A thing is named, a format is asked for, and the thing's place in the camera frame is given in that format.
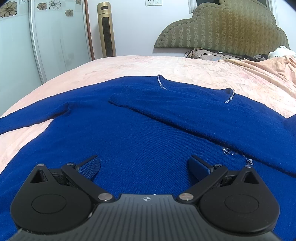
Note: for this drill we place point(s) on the gold tower fan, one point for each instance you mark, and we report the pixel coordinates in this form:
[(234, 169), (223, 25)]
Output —
[(106, 29)]

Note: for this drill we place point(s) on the pink bed sheet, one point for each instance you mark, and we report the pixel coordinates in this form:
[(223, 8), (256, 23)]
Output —
[(271, 82)]

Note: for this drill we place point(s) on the blue knit sweater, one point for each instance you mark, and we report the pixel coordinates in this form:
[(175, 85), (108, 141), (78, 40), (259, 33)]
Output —
[(144, 129)]

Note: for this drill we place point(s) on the white floral wardrobe door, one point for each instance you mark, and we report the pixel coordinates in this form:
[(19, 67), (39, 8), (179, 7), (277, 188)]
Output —
[(39, 41)]

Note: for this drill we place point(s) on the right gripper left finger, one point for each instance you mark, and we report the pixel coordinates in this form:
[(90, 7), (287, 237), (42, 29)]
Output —
[(80, 176)]

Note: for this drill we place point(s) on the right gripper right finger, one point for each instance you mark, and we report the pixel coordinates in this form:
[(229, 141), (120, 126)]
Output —
[(208, 176)]

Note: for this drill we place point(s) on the dark clothes pile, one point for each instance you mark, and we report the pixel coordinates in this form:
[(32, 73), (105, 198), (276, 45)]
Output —
[(256, 58)]

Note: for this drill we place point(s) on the white wall socket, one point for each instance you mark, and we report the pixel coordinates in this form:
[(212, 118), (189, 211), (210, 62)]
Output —
[(153, 2)]

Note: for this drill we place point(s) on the olive padded headboard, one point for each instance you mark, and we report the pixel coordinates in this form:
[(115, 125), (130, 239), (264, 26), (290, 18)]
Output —
[(236, 27)]

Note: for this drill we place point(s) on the white fluffy cloth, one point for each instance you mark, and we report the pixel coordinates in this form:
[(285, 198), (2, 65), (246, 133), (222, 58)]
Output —
[(280, 52)]

